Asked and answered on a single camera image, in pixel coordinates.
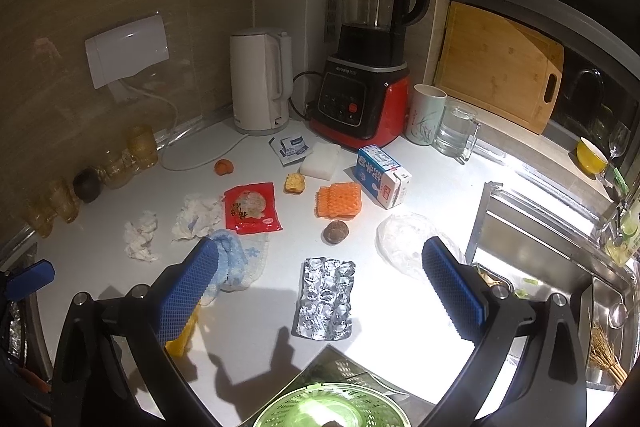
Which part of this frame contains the yellow plastic wrapper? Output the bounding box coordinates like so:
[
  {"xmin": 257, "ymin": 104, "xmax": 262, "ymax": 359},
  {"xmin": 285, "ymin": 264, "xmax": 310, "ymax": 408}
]
[{"xmin": 165, "ymin": 303, "xmax": 201, "ymax": 358}]

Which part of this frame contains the blue white cloth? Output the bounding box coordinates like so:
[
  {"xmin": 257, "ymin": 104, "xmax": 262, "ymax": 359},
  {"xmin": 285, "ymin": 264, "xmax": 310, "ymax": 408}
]
[{"xmin": 200, "ymin": 229, "xmax": 268, "ymax": 307}]

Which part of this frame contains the white tissue small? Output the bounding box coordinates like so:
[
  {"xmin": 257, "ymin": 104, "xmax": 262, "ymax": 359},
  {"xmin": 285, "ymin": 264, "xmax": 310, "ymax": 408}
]
[{"xmin": 124, "ymin": 210, "xmax": 157, "ymax": 262}]

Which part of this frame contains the white tissue large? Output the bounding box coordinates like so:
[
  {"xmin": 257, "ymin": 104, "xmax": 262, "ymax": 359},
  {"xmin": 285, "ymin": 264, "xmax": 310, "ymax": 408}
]
[{"xmin": 171, "ymin": 194, "xmax": 222, "ymax": 242}]

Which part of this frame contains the clear plastic bag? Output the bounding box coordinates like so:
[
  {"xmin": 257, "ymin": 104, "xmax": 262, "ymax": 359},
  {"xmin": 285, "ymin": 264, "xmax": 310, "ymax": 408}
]
[{"xmin": 375, "ymin": 212, "xmax": 465, "ymax": 277}]

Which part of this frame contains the red snack wrapper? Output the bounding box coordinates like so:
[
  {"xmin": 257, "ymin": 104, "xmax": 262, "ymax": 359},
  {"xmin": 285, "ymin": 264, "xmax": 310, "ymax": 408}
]
[{"xmin": 222, "ymin": 182, "xmax": 282, "ymax": 235}]

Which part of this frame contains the silver foil blister pack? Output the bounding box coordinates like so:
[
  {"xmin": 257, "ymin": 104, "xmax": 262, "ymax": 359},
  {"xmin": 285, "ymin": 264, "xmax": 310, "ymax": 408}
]
[{"xmin": 294, "ymin": 257, "xmax": 356, "ymax": 341}]

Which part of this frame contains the white blue milk carton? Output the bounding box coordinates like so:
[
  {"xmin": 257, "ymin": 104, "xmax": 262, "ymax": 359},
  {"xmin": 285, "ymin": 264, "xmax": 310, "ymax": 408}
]
[{"xmin": 355, "ymin": 145, "xmax": 412, "ymax": 209}]

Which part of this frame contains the orange mesh sponge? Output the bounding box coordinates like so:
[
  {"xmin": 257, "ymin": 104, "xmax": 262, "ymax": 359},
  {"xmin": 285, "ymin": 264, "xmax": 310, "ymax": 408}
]
[{"xmin": 316, "ymin": 182, "xmax": 361, "ymax": 219}]

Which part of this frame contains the yellow bread piece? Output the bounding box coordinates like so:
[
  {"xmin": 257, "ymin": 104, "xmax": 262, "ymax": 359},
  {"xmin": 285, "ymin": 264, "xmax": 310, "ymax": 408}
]
[{"xmin": 284, "ymin": 172, "xmax": 306, "ymax": 194}]

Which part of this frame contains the blue white wipe packet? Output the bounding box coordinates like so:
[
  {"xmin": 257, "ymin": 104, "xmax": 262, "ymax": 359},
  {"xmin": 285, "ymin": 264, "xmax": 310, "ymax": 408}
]
[{"xmin": 269, "ymin": 135, "xmax": 310, "ymax": 166}]

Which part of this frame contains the white foam block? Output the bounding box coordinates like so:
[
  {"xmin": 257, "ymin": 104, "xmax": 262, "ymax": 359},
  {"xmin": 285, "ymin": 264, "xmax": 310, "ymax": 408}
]
[{"xmin": 299, "ymin": 142, "xmax": 341, "ymax": 181}]

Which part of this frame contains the green plastic trash basket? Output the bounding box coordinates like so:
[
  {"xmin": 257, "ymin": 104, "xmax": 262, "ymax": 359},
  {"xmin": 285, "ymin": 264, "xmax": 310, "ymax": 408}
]
[{"xmin": 254, "ymin": 384, "xmax": 410, "ymax": 426}]

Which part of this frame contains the glass food container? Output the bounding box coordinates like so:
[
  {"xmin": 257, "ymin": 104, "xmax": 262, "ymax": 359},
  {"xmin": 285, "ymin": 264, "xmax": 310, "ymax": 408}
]
[{"xmin": 472, "ymin": 262, "xmax": 514, "ymax": 295}]

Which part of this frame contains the amber glass cup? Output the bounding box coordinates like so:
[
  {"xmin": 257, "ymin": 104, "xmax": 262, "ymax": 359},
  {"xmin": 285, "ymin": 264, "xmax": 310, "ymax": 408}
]
[
  {"xmin": 48, "ymin": 179, "xmax": 79, "ymax": 223},
  {"xmin": 96, "ymin": 150, "xmax": 134, "ymax": 190},
  {"xmin": 24, "ymin": 197, "xmax": 54, "ymax": 239},
  {"xmin": 126, "ymin": 124, "xmax": 158, "ymax": 169}
]

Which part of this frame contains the stainless steel sink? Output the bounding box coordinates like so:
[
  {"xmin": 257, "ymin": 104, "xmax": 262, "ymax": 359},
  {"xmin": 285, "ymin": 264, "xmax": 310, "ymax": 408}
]
[{"xmin": 464, "ymin": 182, "xmax": 639, "ymax": 371}]

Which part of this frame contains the wheat straw brush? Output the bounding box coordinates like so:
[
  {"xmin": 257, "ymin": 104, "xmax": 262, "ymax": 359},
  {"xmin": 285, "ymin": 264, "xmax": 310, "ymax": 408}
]
[{"xmin": 588, "ymin": 325, "xmax": 628, "ymax": 389}]

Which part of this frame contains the dish soap bottle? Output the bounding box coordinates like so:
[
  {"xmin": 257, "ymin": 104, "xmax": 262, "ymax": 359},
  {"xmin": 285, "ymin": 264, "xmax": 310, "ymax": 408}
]
[{"xmin": 604, "ymin": 210, "xmax": 639, "ymax": 267}]

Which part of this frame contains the clear glass mug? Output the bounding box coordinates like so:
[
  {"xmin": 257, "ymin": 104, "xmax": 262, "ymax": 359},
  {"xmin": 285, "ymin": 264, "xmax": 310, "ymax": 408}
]
[{"xmin": 434, "ymin": 102, "xmax": 480, "ymax": 164}]

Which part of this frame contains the chrome faucet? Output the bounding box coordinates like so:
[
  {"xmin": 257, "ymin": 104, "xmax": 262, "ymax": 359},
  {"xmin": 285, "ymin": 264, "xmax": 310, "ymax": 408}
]
[{"xmin": 592, "ymin": 172, "xmax": 627, "ymax": 247}]

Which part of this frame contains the yellow bowl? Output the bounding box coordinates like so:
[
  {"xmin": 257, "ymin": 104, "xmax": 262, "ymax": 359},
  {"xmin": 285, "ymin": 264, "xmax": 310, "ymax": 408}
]
[{"xmin": 576, "ymin": 138, "xmax": 608, "ymax": 176}]

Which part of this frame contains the white ceramic cup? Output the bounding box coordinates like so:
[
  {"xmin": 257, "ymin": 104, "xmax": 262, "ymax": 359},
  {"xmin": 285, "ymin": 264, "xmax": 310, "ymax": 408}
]
[{"xmin": 405, "ymin": 84, "xmax": 447, "ymax": 146}]

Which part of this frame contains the black and red blender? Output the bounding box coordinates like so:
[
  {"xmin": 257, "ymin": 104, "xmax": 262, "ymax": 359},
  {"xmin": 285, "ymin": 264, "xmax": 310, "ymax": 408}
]
[{"xmin": 310, "ymin": 0, "xmax": 431, "ymax": 150}]

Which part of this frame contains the wine glass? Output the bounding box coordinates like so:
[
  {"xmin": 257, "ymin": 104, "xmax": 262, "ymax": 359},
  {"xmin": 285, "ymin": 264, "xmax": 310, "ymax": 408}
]
[{"xmin": 606, "ymin": 120, "xmax": 630, "ymax": 168}]

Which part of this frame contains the bamboo cutting board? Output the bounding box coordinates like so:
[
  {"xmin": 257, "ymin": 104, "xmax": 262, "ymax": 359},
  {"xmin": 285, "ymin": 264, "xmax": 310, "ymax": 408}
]
[{"xmin": 435, "ymin": 2, "xmax": 564, "ymax": 134}]

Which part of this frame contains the white electric kettle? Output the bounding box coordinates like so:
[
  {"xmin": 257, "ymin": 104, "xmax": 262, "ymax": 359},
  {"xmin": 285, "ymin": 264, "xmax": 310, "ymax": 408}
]
[{"xmin": 229, "ymin": 28, "xmax": 293, "ymax": 135}]

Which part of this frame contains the white kettle power cable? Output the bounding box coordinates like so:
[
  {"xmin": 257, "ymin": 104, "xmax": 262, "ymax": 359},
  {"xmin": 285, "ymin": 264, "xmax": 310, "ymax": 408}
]
[{"xmin": 115, "ymin": 72, "xmax": 250, "ymax": 172}]

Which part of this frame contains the black blender power cable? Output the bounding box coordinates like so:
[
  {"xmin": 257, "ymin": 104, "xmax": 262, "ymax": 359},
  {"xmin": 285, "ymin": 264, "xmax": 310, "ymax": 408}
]
[{"xmin": 290, "ymin": 69, "xmax": 327, "ymax": 120}]

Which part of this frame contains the white wall socket cover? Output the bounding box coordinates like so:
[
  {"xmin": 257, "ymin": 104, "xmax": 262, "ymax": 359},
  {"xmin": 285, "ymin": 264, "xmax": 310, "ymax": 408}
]
[{"xmin": 85, "ymin": 13, "xmax": 169, "ymax": 90}]

